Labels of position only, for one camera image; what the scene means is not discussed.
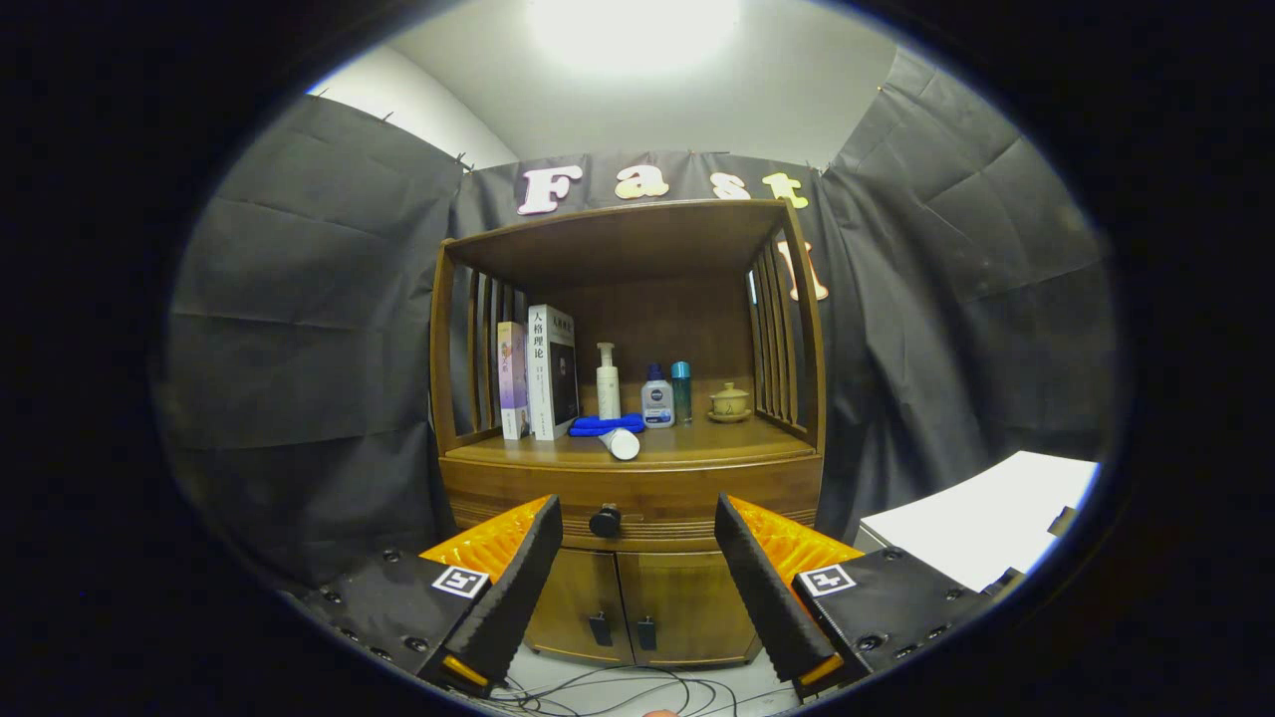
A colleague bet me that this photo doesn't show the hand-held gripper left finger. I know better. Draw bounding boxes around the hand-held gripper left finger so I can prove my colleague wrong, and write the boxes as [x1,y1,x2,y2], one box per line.
[299,495,565,698]

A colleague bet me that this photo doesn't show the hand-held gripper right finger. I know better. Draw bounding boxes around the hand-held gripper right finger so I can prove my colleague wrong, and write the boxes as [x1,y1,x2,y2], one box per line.
[713,493,1027,700]

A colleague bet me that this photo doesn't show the wooden drawer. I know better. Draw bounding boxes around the wooden drawer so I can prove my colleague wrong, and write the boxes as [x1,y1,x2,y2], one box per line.
[440,453,826,554]

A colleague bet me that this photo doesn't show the wooden cabinet door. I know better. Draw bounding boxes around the wooden cabinet door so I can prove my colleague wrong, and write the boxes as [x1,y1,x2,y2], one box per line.
[615,548,768,666]
[523,546,638,666]

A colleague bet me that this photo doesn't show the wooden countertop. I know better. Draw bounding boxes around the wooden countertop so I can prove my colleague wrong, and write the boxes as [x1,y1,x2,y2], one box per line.
[443,413,818,469]

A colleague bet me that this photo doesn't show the wooden cabinet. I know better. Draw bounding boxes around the wooden cabinet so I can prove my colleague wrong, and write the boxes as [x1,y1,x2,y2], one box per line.
[428,197,828,668]

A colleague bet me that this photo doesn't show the blue folded cloth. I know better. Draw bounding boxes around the blue folded cloth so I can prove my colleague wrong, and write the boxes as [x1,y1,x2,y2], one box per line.
[568,413,646,438]

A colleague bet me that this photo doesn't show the ceramic lidded teacup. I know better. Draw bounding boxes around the ceramic lidded teacup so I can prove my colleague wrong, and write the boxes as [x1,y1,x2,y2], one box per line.
[707,381,753,424]

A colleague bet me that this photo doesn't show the purple book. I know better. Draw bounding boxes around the purple book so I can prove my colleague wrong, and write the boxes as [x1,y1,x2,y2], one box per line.
[496,321,531,441]

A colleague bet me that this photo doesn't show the white pump bottle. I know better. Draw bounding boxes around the white pump bottle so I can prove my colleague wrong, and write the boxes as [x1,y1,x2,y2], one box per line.
[595,342,623,421]

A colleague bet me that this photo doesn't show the white book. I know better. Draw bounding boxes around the white book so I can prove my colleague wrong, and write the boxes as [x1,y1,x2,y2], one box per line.
[527,304,581,441]

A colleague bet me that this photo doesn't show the white bottle with blue cap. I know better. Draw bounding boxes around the white bottle with blue cap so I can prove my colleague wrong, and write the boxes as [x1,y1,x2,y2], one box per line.
[640,362,676,429]

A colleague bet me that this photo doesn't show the white board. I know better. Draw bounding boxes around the white board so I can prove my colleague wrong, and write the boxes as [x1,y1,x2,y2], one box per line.
[859,450,1102,594]

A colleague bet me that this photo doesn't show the black backdrop cloth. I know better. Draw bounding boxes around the black backdrop cloth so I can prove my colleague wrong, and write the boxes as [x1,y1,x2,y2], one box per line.
[159,45,1127,589]

